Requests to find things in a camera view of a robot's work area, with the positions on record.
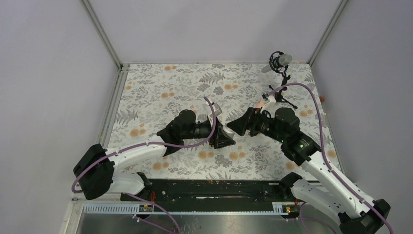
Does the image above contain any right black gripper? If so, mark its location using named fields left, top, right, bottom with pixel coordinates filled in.
left=226, top=107, right=286, bottom=143

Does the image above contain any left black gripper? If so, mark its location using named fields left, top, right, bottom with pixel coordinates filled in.
left=183, top=116, right=236, bottom=149

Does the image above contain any white pill bottle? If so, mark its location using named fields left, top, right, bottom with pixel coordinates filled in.
left=222, top=125, right=235, bottom=138

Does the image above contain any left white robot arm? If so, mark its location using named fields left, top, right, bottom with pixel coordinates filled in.
left=72, top=110, right=236, bottom=200

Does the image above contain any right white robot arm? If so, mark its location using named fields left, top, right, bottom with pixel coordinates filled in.
left=227, top=107, right=390, bottom=234

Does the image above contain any microphone on black tripod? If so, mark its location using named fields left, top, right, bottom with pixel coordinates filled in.
left=261, top=51, right=299, bottom=110

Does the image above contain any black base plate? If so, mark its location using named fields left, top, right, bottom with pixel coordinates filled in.
left=120, top=179, right=301, bottom=213

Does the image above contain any white slotted cable duct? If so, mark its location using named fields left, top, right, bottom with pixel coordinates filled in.
left=83, top=202, right=299, bottom=216

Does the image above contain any left aluminium frame rail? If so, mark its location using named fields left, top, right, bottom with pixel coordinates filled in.
left=80, top=0, right=123, bottom=69

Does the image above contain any aluminium frame rail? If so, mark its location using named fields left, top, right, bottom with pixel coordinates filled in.
left=307, top=0, right=349, bottom=67
left=80, top=0, right=123, bottom=69

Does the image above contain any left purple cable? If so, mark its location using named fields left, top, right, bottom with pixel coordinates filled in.
left=71, top=97, right=217, bottom=195

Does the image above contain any purple cable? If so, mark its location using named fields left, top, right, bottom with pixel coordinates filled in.
left=71, top=97, right=217, bottom=195
left=263, top=82, right=395, bottom=234

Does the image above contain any right aluminium frame rail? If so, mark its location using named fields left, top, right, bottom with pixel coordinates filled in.
left=307, top=0, right=349, bottom=67

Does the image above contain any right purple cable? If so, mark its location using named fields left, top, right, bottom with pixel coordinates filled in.
left=263, top=82, right=395, bottom=234

